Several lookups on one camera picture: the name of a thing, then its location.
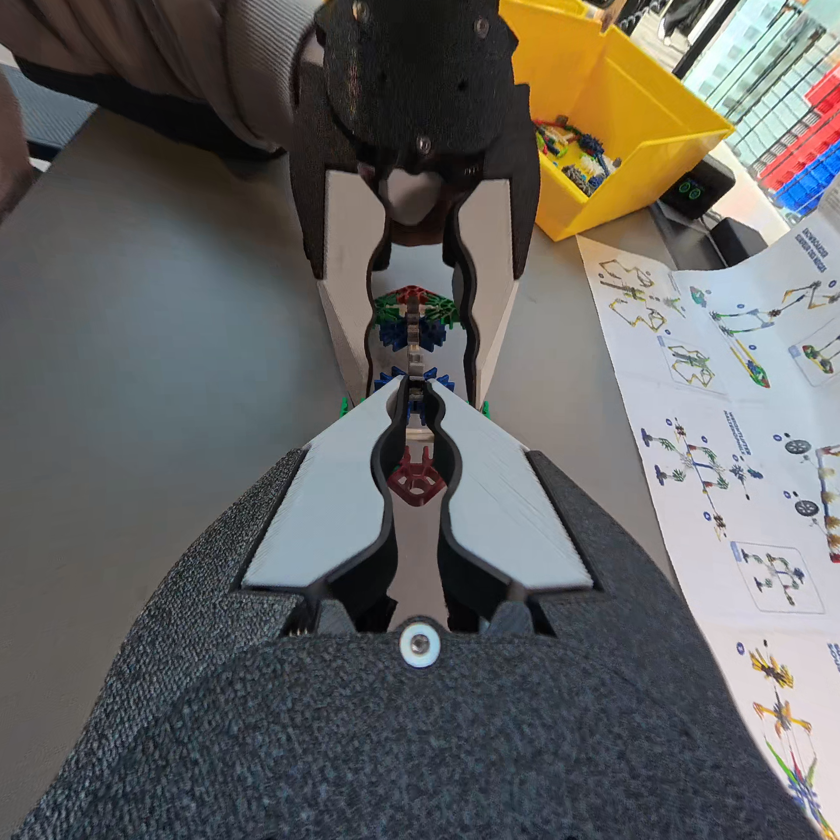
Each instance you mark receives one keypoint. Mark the person's left forearm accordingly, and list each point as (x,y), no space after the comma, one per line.
(171,53)

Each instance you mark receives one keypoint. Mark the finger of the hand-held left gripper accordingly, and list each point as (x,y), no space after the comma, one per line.
(488,263)
(348,250)

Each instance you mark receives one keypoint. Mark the red plastic crate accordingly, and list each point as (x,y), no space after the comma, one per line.
(807,145)

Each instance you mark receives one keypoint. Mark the yellow plastic bin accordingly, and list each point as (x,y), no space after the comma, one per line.
(630,105)

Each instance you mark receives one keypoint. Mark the small black box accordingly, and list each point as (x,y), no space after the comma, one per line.
(738,243)

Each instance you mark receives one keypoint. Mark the pile of toy building pieces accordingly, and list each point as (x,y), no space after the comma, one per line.
(575,155)

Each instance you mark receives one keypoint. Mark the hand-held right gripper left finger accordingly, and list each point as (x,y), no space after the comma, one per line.
(315,525)

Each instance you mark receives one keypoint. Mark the colourful toy rod model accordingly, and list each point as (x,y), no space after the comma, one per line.
(418,479)

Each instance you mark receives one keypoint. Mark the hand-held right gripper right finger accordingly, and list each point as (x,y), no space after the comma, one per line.
(525,525)

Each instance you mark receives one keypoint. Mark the black device with green display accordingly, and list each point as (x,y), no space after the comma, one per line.
(696,193)

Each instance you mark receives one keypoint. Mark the white folded instruction booklet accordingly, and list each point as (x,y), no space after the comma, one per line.
(735,499)

